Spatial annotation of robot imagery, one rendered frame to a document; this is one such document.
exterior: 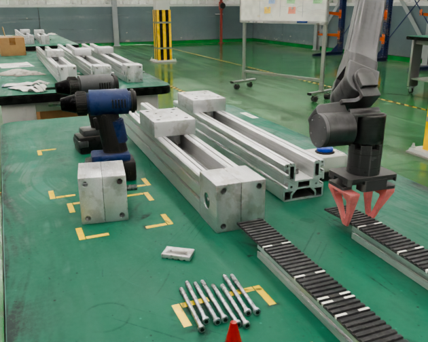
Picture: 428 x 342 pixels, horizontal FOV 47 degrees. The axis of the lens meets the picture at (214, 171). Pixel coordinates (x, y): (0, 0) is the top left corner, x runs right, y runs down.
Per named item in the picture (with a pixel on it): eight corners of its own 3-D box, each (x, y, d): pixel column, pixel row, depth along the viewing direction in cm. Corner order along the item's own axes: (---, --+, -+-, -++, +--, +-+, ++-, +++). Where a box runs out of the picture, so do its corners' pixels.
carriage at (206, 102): (225, 119, 158) (225, 97, 156) (193, 121, 155) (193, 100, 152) (208, 109, 172) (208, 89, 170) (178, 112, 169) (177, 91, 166)
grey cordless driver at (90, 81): (124, 149, 146) (119, 74, 139) (55, 159, 137) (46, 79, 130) (117, 143, 152) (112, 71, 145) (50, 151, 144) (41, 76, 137)
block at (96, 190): (140, 218, 98) (138, 174, 95) (81, 224, 96) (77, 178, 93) (136, 200, 107) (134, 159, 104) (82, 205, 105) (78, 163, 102)
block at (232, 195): (275, 223, 96) (277, 177, 93) (216, 233, 92) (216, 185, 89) (255, 206, 104) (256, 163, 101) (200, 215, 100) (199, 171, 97)
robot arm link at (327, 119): (371, 66, 85) (347, 96, 92) (311, 68, 81) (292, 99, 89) (397, 125, 80) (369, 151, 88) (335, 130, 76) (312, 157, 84)
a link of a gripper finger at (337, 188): (324, 219, 92) (328, 172, 89) (356, 214, 94) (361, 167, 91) (346, 234, 86) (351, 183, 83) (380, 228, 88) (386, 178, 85)
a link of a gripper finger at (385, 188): (335, 217, 93) (340, 169, 90) (367, 212, 95) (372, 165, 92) (358, 232, 87) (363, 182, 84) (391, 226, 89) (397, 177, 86)
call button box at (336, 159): (346, 178, 121) (348, 153, 119) (312, 182, 118) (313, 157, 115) (327, 168, 128) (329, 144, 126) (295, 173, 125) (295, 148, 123)
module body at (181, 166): (244, 208, 103) (245, 169, 100) (200, 215, 100) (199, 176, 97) (149, 126, 174) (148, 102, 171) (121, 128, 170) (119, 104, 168)
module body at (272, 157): (322, 195, 110) (325, 159, 107) (282, 202, 106) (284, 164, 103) (200, 121, 180) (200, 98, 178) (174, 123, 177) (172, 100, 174)
